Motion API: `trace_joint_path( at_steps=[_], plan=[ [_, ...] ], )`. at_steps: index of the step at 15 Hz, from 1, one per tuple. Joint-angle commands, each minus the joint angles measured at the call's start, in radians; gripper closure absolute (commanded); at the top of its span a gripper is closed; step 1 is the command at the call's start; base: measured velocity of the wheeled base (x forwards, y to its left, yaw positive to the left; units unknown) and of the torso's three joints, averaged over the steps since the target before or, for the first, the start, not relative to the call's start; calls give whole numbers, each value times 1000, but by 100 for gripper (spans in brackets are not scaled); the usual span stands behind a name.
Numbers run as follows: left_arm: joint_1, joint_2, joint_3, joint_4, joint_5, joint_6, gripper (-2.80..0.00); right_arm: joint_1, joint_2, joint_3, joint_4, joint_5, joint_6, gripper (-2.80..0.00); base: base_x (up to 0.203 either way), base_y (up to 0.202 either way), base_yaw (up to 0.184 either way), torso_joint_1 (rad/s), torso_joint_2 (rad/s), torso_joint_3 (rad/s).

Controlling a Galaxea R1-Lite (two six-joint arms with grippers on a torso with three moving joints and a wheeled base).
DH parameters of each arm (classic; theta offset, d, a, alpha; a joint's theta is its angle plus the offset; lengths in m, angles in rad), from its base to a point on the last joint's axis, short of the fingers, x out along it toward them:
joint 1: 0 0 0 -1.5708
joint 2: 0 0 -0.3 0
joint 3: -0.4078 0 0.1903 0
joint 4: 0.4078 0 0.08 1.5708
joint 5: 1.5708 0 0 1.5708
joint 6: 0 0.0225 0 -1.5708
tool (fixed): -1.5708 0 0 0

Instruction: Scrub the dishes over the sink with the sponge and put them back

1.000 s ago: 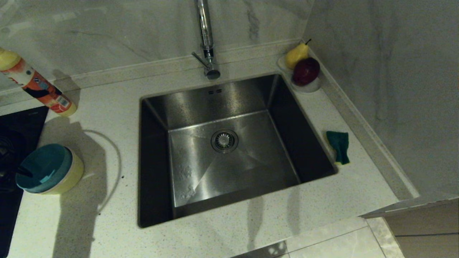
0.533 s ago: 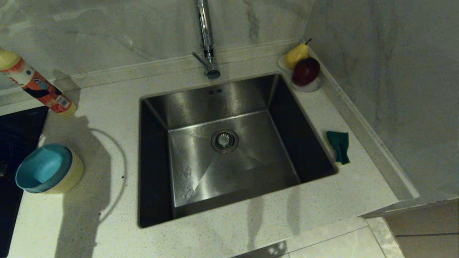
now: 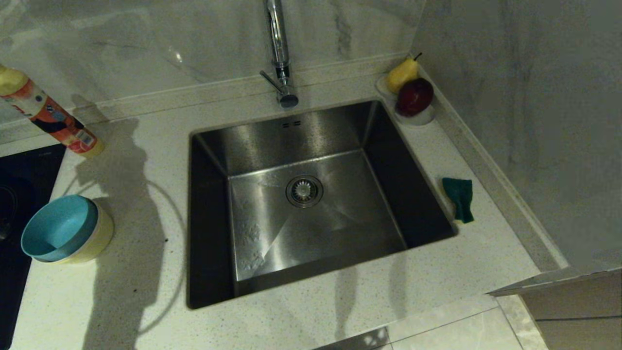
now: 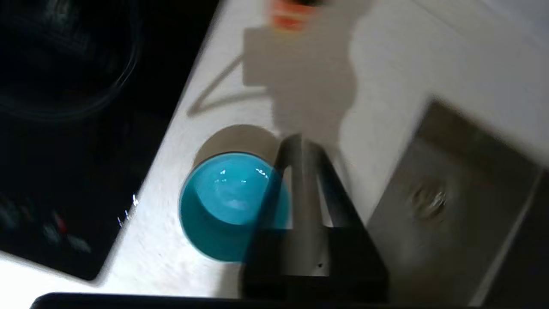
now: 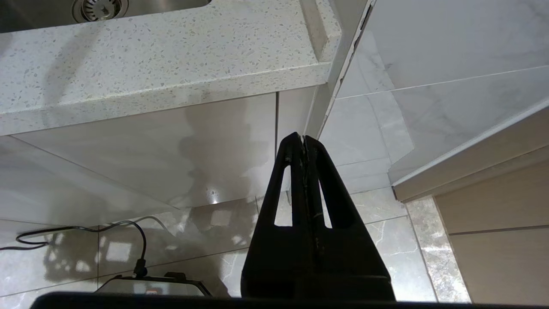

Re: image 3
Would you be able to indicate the chrome faucet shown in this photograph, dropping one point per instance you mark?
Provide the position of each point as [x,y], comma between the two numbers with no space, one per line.
[281,48]

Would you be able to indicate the green and yellow sponge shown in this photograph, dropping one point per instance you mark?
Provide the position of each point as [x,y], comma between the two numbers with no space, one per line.
[459,192]

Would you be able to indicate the yellow plastic bowl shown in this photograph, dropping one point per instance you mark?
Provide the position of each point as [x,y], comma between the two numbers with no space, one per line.
[106,236]

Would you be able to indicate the blue plastic bowl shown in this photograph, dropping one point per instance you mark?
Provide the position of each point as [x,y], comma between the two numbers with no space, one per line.
[58,228]

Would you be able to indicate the yellow-capped dish soap bottle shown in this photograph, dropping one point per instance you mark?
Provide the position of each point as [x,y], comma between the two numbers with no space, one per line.
[48,114]

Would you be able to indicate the round metal sink drain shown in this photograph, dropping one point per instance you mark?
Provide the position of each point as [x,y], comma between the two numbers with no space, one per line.
[304,191]

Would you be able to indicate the stainless steel sink basin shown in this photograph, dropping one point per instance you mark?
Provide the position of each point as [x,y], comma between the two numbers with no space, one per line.
[316,228]

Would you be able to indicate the small white fruit dish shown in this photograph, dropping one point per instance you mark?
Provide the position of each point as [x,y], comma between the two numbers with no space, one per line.
[423,119]

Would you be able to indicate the dark red apple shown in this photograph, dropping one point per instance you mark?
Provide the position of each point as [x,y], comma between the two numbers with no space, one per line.
[415,96]

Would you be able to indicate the yellow pear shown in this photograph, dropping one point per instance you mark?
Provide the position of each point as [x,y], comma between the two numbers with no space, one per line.
[402,74]

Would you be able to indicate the black induction cooktop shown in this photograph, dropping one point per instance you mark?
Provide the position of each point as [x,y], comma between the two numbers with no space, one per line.
[24,165]

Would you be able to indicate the beige cabinet front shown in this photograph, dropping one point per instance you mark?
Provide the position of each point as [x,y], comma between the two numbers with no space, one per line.
[578,316]

